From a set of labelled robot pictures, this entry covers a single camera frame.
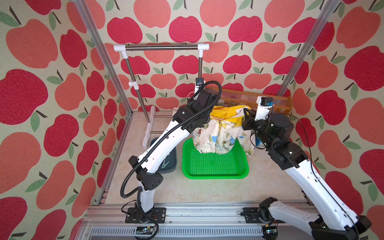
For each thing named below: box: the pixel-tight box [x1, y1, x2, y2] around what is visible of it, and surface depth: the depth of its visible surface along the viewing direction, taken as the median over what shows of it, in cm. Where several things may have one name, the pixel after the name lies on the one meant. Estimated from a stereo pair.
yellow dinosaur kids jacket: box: [192, 105, 255, 156], surface depth 75 cm
